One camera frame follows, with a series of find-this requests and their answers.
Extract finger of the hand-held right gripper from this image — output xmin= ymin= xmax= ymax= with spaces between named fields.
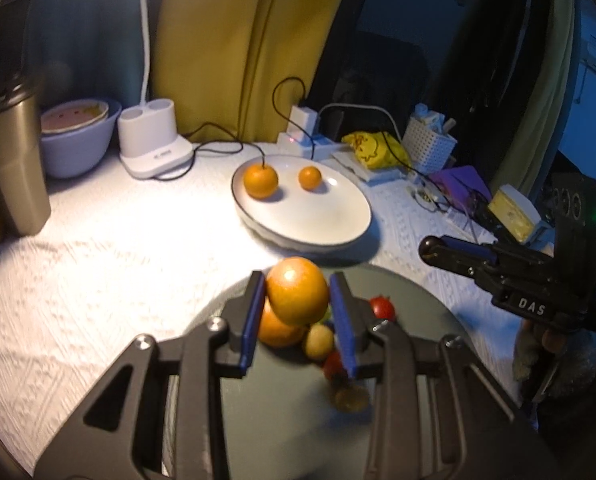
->
xmin=418 ymin=234 xmax=501 ymax=282

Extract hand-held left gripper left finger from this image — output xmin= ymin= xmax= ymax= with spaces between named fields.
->
xmin=32 ymin=270 xmax=269 ymax=480

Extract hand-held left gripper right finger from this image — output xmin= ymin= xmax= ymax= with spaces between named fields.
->
xmin=328 ymin=271 xmax=564 ymax=480

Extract large orange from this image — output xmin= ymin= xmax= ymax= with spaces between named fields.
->
xmin=266 ymin=257 xmax=329 ymax=326
xmin=257 ymin=296 xmax=309 ymax=349

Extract dark grey round plate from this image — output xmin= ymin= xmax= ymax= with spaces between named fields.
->
xmin=158 ymin=265 xmax=484 ymax=480

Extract white round plate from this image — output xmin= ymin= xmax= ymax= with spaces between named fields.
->
xmin=231 ymin=155 xmax=373 ymax=253

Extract person's right hand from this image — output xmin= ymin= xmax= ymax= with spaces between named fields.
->
xmin=520 ymin=319 xmax=573 ymax=358

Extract yellow-green small fruit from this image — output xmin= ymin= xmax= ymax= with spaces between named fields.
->
xmin=304 ymin=323 xmax=335 ymax=359

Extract red cherry tomato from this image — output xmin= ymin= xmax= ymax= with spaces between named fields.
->
xmin=323 ymin=351 xmax=346 ymax=380
xmin=369 ymin=296 xmax=397 ymax=321

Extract yellow small fruit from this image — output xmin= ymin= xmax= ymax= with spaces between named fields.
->
xmin=333 ymin=384 xmax=371 ymax=413

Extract yellow and white box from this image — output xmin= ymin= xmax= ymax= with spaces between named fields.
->
xmin=487 ymin=185 xmax=544 ymax=243

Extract white woven basket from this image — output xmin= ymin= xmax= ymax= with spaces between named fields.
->
xmin=402 ymin=115 xmax=460 ymax=173

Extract white flat box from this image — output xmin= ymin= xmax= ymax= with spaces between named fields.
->
xmin=333 ymin=152 xmax=409 ymax=183

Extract yellow snack bag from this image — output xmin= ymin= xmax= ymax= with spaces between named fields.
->
xmin=341 ymin=131 xmax=413 ymax=171

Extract packets in basket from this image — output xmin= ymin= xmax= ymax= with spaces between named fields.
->
xmin=412 ymin=103 xmax=456 ymax=133

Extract medium orange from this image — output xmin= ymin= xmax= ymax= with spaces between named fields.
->
xmin=243 ymin=163 xmax=279 ymax=199

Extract small orange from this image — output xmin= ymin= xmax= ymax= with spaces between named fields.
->
xmin=298 ymin=166 xmax=323 ymax=191

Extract white textured tablecloth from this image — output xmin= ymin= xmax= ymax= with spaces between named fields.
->
xmin=0 ymin=135 xmax=554 ymax=480

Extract white power strip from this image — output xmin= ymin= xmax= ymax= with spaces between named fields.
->
xmin=277 ymin=130 xmax=351 ymax=161

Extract pale green curtain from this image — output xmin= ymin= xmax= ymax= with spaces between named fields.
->
xmin=488 ymin=0 xmax=579 ymax=196

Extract dark chair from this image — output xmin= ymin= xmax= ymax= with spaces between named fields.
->
xmin=305 ymin=30 xmax=431 ymax=143

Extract white desk lamp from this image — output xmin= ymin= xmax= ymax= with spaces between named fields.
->
xmin=62 ymin=0 xmax=195 ymax=180

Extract white charger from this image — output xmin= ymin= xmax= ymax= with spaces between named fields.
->
xmin=287 ymin=105 xmax=319 ymax=136

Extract lilac bowl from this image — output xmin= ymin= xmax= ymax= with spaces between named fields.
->
xmin=40 ymin=99 xmax=123 ymax=180

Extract pink patterned bowl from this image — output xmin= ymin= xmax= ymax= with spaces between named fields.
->
xmin=40 ymin=100 xmax=109 ymax=135

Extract yellow curtain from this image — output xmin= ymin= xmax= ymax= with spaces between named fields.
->
xmin=150 ymin=0 xmax=359 ymax=143

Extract grey-brown tumbler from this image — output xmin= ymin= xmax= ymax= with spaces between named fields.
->
xmin=0 ymin=80 xmax=52 ymax=247

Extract white cable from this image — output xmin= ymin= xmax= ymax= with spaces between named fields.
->
xmin=318 ymin=103 xmax=399 ymax=136

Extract black cable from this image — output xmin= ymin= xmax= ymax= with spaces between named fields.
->
xmin=155 ymin=77 xmax=309 ymax=181

